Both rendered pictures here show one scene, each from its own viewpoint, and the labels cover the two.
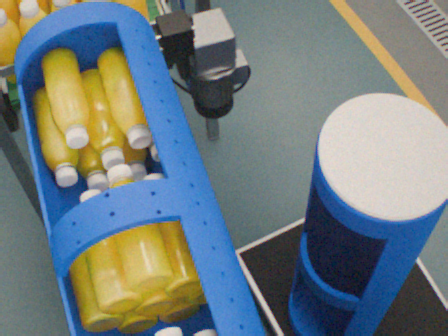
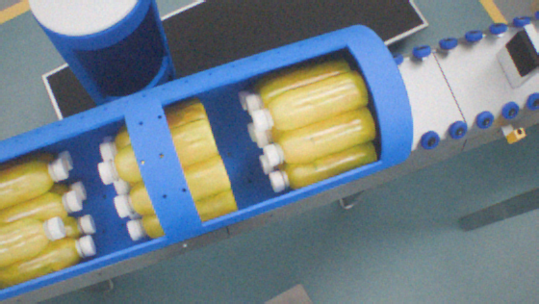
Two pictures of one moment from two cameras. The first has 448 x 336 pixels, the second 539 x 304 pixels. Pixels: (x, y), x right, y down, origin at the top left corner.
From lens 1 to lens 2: 51 cm
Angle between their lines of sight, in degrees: 39
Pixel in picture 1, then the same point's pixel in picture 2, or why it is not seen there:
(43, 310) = not seen: outside the picture
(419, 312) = not seen: hidden behind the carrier
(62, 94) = (12, 241)
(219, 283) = (219, 74)
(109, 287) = (214, 174)
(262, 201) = not seen: hidden behind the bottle
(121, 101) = (24, 182)
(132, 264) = (200, 146)
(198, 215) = (157, 93)
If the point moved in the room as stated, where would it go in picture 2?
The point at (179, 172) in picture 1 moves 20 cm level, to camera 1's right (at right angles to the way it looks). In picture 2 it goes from (115, 110) to (105, 10)
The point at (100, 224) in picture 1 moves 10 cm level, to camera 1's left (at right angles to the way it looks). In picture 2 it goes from (170, 166) to (181, 228)
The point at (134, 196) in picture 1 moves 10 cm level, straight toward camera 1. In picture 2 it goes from (144, 137) to (203, 117)
